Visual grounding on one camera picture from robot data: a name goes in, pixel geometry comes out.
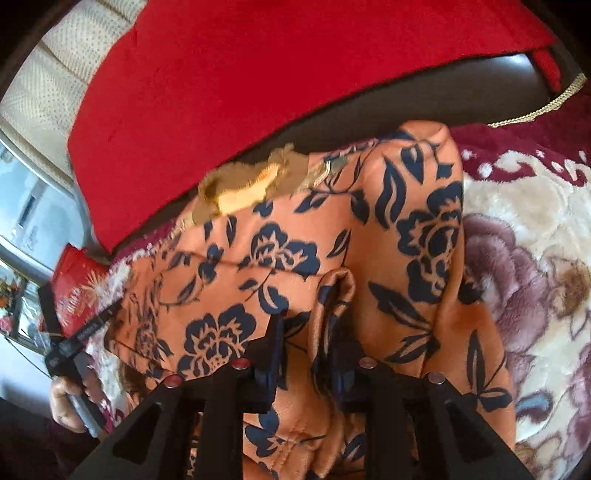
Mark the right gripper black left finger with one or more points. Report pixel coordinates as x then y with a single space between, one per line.
193 428

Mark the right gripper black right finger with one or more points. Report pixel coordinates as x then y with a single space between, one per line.
404 427

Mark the orange floral cloth garment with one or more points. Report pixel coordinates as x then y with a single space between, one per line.
376 249

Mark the left hand holding gripper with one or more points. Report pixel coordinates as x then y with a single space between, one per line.
75 399

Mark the red egg roll box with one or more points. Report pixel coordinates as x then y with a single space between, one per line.
77 284

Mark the white refrigerator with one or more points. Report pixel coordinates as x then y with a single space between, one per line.
38 216

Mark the beige dotted curtain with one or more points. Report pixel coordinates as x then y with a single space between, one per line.
42 100

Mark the red blanket on sofa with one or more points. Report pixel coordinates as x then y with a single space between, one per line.
193 83

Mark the dark brown leather sofa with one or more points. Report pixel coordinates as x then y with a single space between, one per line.
482 90

